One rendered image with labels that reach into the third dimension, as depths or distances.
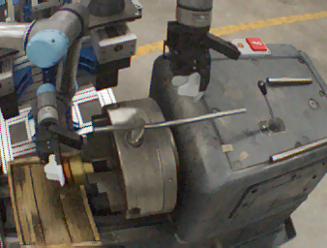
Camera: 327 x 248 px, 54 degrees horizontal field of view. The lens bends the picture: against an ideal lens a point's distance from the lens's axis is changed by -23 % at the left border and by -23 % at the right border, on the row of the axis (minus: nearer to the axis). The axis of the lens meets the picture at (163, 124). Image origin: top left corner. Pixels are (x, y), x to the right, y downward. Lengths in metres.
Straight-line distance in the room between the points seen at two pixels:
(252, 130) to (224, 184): 0.17
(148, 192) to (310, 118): 0.51
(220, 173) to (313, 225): 1.67
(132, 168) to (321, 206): 1.86
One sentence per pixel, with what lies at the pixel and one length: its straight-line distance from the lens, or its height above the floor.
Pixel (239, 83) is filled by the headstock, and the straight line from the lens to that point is 1.07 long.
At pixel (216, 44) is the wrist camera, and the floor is 1.48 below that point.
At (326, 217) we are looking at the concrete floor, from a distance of 2.57.
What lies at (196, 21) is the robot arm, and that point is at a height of 1.54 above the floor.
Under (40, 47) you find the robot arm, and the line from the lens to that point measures 0.94.
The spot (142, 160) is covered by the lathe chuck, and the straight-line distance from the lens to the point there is 0.92.
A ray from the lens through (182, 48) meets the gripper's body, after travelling 0.80.
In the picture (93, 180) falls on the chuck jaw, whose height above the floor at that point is 1.10.
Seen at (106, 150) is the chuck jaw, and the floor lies 1.13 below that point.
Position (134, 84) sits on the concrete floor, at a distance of 2.73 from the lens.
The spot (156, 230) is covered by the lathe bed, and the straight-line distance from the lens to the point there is 1.22.
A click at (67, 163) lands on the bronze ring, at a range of 1.04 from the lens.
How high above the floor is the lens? 1.99
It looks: 52 degrees down
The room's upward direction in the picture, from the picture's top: 10 degrees clockwise
